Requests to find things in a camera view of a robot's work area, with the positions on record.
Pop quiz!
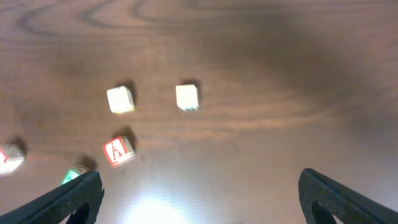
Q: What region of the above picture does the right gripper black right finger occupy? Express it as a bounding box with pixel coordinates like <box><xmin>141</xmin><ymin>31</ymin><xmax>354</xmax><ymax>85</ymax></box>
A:
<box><xmin>298</xmin><ymin>168</ymin><xmax>397</xmax><ymax>224</ymax></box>

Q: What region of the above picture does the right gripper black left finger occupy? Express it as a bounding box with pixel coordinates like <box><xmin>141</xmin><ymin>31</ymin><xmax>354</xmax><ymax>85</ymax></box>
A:
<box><xmin>1</xmin><ymin>170</ymin><xmax>104</xmax><ymax>224</ymax></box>

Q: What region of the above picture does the red letter A block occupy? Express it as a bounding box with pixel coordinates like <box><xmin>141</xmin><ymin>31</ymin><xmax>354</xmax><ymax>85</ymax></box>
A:
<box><xmin>103</xmin><ymin>136</ymin><xmax>136</xmax><ymax>168</ymax></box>

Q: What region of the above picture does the red letter I block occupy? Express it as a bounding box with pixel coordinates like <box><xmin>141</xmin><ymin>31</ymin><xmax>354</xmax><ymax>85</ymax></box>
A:
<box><xmin>1</xmin><ymin>144</ymin><xmax>25</xmax><ymax>175</ymax></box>

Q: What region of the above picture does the green letter J block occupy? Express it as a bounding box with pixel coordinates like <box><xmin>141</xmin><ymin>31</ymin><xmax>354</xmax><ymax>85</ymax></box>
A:
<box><xmin>61</xmin><ymin>165</ymin><xmax>89</xmax><ymax>185</ymax></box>

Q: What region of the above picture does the turtle picture yellow block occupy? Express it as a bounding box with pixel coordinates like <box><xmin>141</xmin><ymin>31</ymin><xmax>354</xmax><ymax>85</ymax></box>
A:
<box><xmin>106</xmin><ymin>86</ymin><xmax>135</xmax><ymax>114</ymax></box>

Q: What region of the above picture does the plain block green bottom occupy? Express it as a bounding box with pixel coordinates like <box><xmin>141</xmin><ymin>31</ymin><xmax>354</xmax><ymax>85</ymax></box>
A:
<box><xmin>175</xmin><ymin>84</ymin><xmax>199</xmax><ymax>111</ymax></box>

